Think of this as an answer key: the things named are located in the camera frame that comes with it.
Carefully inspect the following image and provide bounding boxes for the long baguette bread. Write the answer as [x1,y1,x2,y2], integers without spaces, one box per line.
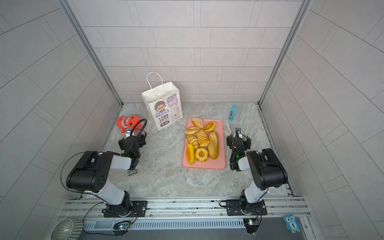
[208,131,219,160]

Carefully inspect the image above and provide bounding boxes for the white paper bag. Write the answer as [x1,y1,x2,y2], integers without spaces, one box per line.
[142,82,183,131]

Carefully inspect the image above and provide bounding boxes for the yellow egg tart bread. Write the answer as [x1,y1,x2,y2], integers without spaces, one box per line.
[203,122,216,133]

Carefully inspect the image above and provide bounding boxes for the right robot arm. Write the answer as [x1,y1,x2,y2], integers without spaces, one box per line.
[223,128,288,216]

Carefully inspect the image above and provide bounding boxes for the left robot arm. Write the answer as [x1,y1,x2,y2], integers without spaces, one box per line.
[62,119,148,219]

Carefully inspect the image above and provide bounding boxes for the ridged spiral bread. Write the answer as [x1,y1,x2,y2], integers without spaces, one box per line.
[197,130,210,148]

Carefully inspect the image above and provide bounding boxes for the small ridged bread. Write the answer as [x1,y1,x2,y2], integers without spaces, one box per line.
[187,135,199,150]

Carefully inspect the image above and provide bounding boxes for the orange oval bread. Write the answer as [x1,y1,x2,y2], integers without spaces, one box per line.
[186,144,195,165]

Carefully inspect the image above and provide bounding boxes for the teal bottle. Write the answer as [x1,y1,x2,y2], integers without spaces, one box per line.
[229,103,237,121]

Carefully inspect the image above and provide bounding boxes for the red shark plush toy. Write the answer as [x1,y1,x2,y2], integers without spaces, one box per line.
[116,115,141,134]

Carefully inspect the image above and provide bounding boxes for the small metal fitting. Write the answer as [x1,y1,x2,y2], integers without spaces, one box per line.
[127,169,138,176]

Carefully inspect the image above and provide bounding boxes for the round scored bun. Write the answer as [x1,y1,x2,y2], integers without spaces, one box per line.
[191,118,204,129]

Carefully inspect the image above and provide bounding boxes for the pink tray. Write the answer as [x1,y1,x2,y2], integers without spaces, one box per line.
[182,119,226,170]

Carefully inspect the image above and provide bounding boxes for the blue owl number tag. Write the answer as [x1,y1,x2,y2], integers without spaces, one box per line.
[283,215,300,234]

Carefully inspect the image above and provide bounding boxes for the striped ceramic bowl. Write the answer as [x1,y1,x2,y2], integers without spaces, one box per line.
[51,218,84,240]

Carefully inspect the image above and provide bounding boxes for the braided ring bread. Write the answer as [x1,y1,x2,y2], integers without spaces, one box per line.
[185,126,200,135]

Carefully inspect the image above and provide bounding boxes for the bundt ring bread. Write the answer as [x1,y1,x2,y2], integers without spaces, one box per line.
[195,148,209,163]

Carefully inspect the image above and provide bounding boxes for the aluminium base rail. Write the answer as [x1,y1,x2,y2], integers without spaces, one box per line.
[58,195,311,235]

